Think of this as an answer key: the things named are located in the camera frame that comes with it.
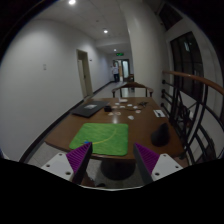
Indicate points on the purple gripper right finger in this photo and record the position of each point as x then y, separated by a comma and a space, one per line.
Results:
153, 166

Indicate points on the black table pedestal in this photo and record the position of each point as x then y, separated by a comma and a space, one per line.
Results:
117, 170

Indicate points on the beige door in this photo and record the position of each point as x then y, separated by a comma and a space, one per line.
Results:
84, 73

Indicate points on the green exit sign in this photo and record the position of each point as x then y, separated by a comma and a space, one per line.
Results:
119, 54

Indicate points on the black vertical mouse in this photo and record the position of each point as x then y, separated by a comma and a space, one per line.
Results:
161, 136

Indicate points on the person in white shirt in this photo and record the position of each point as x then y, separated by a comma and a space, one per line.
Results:
115, 72

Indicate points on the dark grey laptop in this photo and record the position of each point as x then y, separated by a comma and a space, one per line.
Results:
89, 109

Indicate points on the small black box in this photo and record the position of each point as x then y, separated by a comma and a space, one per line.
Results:
107, 109

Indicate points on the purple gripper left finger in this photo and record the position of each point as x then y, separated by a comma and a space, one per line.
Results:
71, 166

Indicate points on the green mouse pad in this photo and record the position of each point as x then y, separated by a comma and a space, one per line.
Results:
107, 139

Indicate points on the white card with print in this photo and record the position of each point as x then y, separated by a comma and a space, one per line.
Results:
158, 113

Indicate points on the wooden stair handrail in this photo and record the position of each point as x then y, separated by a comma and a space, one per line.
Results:
205, 81

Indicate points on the wooden chair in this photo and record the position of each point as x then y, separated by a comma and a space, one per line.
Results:
132, 86

